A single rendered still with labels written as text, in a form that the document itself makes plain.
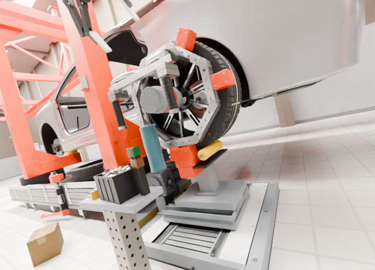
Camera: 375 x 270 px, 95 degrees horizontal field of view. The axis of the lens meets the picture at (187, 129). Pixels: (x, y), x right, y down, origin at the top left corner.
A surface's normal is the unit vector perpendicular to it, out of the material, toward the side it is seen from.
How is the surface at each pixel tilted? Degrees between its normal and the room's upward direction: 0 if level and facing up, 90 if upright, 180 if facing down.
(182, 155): 90
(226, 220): 90
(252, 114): 90
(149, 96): 90
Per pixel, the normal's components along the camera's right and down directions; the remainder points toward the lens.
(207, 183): -0.51, 0.17
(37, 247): 0.51, -0.10
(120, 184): 0.74, -0.17
